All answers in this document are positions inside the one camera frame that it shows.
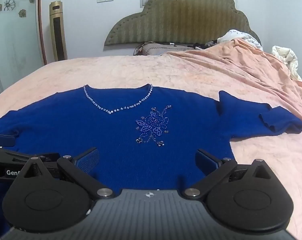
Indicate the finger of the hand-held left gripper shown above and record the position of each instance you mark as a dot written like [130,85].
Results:
[15,155]
[3,140]

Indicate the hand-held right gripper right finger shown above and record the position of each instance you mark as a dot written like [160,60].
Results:
[205,161]

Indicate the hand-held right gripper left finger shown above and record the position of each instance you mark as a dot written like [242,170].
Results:
[88,158]

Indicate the blue beaded sweater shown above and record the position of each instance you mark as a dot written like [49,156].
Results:
[115,130]

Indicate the flower print wardrobe door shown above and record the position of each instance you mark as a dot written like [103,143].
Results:
[15,42]

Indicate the pink fuzzy bed blanket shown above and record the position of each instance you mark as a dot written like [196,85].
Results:
[141,70]

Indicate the peach bed sheet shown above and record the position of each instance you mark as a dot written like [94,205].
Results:
[241,62]

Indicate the brown wooden wardrobe trim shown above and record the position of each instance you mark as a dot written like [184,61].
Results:
[42,30]

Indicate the gold tower air conditioner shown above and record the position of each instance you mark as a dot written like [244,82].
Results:
[58,30]

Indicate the patterned pillow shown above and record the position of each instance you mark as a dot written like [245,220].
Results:
[153,48]

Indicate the white quilt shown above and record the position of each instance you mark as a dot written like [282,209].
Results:
[286,57]

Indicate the olive padded headboard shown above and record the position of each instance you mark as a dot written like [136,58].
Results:
[178,17]

